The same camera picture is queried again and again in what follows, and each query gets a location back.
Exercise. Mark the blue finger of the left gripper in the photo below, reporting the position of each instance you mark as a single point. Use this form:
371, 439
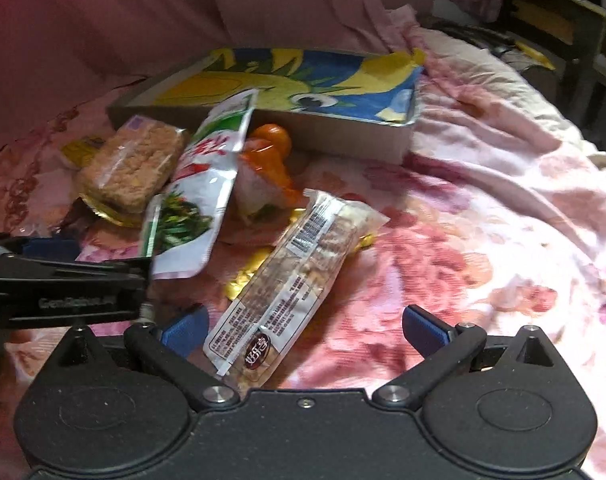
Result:
47, 248

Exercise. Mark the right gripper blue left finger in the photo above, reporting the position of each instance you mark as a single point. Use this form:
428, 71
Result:
163, 351

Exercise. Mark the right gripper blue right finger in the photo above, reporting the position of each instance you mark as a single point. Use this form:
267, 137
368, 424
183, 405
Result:
446, 351

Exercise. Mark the oat crisp bar clear wrapper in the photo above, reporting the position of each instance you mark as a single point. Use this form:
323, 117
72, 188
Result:
131, 167

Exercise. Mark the long nut bar clear wrapper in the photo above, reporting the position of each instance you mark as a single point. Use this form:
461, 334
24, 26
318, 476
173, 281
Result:
265, 320

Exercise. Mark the green white pickle snack pouch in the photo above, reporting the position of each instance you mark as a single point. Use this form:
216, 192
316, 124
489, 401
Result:
193, 205

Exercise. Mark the orange jelly snack packet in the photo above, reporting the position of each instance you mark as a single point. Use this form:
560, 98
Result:
263, 180

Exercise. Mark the gold foil candy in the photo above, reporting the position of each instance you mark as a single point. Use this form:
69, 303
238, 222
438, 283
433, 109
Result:
243, 277

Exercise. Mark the yellow snack packet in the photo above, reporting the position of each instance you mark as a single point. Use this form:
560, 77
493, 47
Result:
79, 153

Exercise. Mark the pink floral bed sheet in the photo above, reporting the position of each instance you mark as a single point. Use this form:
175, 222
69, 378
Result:
498, 217

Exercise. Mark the pink curtain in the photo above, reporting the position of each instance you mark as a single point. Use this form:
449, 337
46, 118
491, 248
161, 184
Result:
55, 54

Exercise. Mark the grey cardboard tray colourful lining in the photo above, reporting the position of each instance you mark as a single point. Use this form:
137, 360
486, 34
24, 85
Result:
339, 103

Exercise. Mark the dark wooden cabinet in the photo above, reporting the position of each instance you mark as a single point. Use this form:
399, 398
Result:
574, 32

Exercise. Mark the black bag with strap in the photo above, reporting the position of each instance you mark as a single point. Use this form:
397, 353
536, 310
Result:
496, 43

